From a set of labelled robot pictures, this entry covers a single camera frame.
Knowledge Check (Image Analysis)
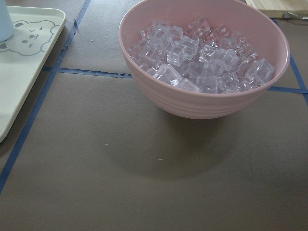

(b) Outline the wooden cutting board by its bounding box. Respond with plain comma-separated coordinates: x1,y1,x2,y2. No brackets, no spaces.
245,0,308,18

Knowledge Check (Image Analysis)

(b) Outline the clear ice cubes pile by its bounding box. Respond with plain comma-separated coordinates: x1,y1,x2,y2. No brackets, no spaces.
128,17,275,94

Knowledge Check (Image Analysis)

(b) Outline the pink bowl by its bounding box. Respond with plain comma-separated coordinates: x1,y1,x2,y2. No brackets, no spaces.
118,0,290,119

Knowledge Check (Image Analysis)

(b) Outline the light blue cup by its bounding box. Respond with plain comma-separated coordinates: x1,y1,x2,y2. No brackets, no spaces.
0,0,14,42

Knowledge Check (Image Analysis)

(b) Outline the cream bear tray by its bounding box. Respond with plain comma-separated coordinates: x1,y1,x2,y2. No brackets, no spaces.
0,6,66,140

